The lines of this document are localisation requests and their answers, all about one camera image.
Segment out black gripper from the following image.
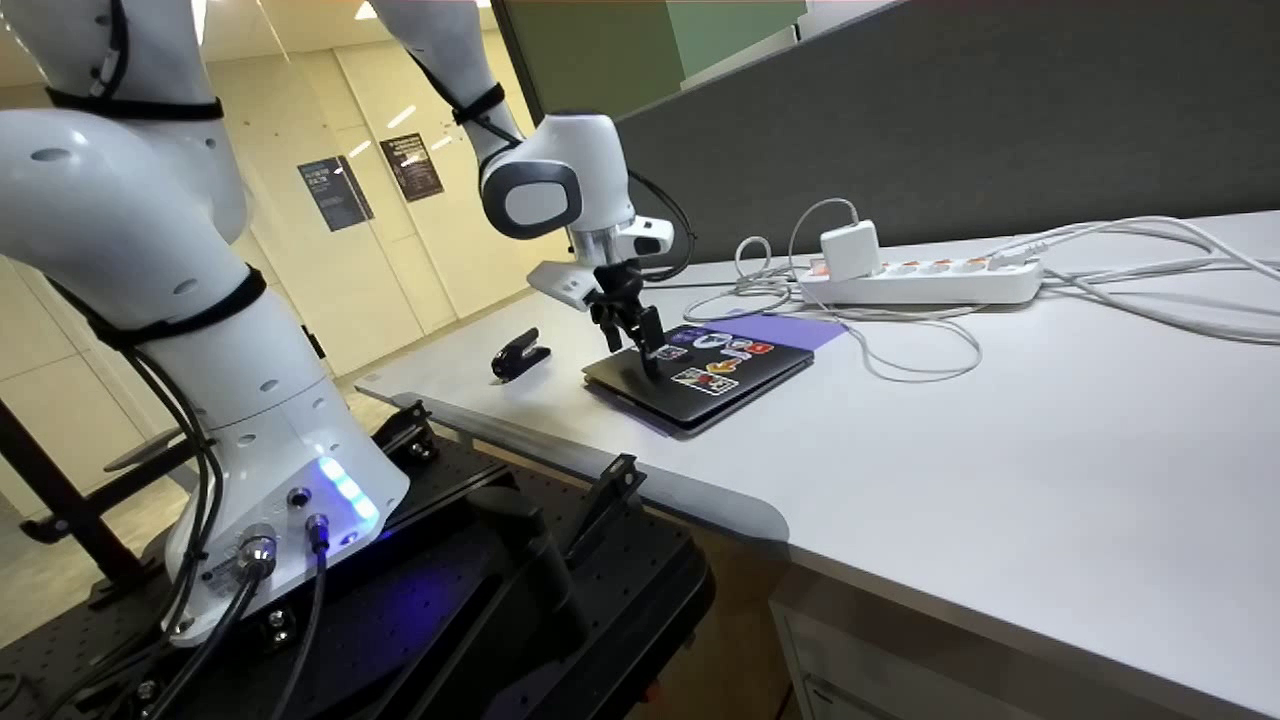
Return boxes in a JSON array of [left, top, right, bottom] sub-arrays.
[[592, 262, 666, 361]]

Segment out grey laptop with stickers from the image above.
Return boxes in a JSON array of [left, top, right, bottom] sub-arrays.
[[584, 326, 812, 434]]

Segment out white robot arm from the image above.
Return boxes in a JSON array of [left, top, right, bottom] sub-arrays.
[[0, 0, 672, 649]]

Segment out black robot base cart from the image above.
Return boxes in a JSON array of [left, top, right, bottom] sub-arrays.
[[3, 406, 715, 720]]

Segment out white laptop charger brick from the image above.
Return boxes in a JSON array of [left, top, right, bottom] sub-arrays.
[[821, 219, 879, 281]]

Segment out black stapler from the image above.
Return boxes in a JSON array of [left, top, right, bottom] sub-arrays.
[[493, 327, 550, 386]]

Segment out white power strip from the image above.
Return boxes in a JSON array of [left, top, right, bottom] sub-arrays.
[[795, 256, 1039, 307]]

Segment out grey desk divider panel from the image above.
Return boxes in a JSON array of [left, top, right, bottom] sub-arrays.
[[625, 0, 1280, 262]]

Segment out black metal stand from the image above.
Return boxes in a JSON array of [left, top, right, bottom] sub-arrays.
[[0, 406, 196, 608]]

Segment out white charger cable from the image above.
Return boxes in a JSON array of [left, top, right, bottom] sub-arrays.
[[730, 193, 989, 390]]

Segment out dark wall poster right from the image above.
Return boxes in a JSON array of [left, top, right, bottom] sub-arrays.
[[379, 133, 443, 203]]

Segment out dark wall poster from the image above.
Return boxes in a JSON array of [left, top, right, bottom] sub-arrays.
[[302, 158, 372, 231], [379, 133, 443, 203]]

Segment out dark wall poster left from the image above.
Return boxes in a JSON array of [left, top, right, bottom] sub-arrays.
[[302, 158, 372, 231]]

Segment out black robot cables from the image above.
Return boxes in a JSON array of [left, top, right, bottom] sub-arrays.
[[0, 0, 336, 720]]

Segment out white cables on desk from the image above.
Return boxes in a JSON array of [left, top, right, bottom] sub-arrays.
[[916, 211, 1280, 353]]

